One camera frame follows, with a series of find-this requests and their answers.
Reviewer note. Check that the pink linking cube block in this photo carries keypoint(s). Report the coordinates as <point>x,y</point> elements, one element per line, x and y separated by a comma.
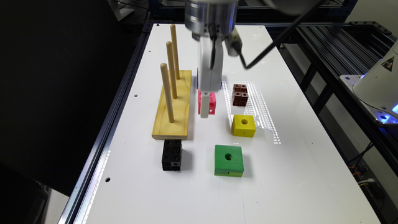
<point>212,105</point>

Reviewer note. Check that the middle wooden peg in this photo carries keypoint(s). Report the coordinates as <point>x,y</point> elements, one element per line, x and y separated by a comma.
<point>171,69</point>

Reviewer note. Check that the purple wooden square block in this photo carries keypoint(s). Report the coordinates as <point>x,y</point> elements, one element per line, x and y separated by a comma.
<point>197,82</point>

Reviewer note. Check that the front wooden peg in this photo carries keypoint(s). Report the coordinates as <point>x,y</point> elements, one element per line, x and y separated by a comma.
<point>167,91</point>

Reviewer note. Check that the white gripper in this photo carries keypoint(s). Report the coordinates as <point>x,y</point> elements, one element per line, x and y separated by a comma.
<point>210,67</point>

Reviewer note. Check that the wooden peg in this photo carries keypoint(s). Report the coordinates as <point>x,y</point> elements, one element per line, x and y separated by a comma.
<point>175,50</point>
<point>167,91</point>
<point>171,69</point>

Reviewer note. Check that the black aluminium frame rack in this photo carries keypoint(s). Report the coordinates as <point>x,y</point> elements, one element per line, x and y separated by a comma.
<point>332,53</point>

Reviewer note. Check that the rear wooden peg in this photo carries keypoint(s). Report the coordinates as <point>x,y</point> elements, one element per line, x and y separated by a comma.
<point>175,50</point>

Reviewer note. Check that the brown linking cube block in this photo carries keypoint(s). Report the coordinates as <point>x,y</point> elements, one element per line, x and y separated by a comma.
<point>240,95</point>

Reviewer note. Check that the green wooden square block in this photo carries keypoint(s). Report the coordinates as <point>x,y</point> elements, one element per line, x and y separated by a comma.
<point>228,161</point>

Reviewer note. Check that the yellow wooden square block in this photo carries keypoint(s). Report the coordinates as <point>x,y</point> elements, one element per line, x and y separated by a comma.
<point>243,125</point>

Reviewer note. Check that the wooden peg board base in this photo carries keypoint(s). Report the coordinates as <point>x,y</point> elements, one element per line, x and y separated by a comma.
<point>163,129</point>

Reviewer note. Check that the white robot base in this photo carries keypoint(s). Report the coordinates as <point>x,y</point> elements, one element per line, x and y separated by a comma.
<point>377,89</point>

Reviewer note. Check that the black linking cube block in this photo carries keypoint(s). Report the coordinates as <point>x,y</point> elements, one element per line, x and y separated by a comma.
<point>172,155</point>

